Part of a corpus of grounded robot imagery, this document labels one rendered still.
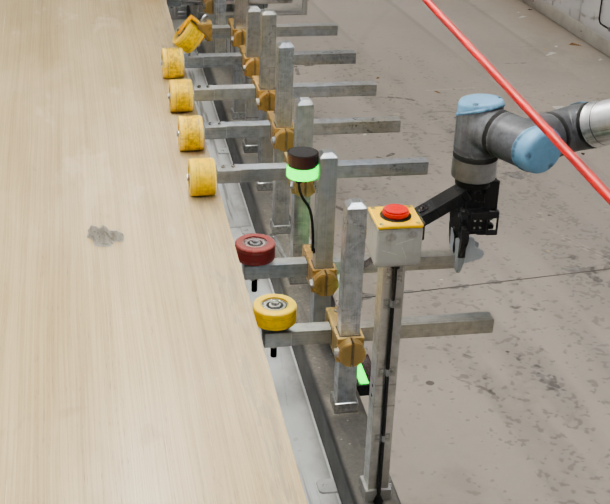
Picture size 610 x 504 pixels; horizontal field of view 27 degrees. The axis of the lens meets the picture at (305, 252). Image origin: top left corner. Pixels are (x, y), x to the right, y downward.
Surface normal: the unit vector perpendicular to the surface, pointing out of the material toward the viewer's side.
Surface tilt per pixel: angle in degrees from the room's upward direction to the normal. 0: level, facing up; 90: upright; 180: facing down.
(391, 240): 90
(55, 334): 0
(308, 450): 0
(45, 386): 0
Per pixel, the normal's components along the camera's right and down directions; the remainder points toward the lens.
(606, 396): 0.04, -0.89
